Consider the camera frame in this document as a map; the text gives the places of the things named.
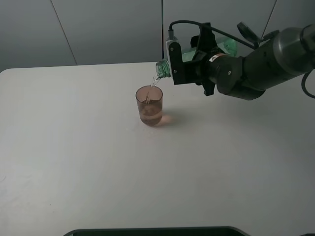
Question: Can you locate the pink transparent plastic cup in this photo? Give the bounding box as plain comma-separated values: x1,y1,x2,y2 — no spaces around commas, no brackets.
135,86,163,126

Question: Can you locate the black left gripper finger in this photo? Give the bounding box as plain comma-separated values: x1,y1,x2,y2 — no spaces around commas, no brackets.
190,23,219,61

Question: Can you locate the dark robot arm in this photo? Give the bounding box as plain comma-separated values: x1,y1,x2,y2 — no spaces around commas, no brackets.
171,23,315,100

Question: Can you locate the green transparent water bottle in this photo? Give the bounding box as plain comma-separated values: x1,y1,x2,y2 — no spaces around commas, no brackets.
155,35,238,80

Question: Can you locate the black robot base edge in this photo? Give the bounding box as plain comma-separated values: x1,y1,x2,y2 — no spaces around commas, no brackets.
65,226,248,236

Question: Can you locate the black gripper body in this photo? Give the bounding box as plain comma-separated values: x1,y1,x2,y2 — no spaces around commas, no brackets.
183,53,243,95

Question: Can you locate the black cable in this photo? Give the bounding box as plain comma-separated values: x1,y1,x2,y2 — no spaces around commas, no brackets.
168,20,259,48

